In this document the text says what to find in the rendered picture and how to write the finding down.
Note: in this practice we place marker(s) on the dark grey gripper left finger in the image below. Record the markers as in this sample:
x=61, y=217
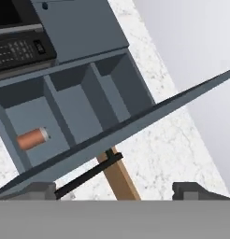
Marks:
x=42, y=190

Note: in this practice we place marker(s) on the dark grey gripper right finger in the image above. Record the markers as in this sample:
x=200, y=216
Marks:
x=186, y=191

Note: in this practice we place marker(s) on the orange jam jar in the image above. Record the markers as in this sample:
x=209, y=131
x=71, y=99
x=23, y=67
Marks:
x=32, y=139

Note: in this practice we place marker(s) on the blue-grey open cabinet door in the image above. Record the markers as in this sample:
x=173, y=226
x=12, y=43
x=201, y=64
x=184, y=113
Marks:
x=126, y=130

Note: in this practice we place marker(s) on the blue-grey cabinet with shelves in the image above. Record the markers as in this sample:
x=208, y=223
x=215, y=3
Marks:
x=76, y=102

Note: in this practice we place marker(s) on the blue-grey closed cabinet door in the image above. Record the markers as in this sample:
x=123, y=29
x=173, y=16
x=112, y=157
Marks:
x=82, y=28

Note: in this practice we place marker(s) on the black microwave oven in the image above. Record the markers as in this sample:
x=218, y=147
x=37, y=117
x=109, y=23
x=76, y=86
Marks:
x=18, y=37

